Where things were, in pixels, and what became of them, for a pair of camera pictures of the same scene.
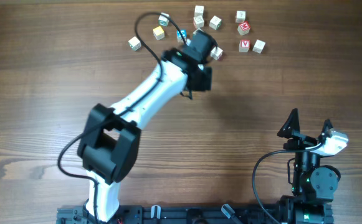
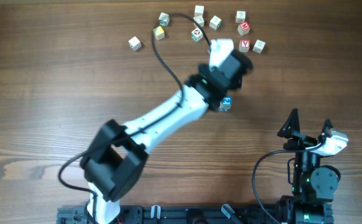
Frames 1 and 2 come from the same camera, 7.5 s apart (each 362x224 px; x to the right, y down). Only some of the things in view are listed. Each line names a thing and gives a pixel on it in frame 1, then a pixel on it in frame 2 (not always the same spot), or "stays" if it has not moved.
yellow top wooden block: x=158 y=33 stays
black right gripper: x=300 y=140 stays
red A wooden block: x=244 y=45 stays
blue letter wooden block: x=179 y=38 → x=226 y=102
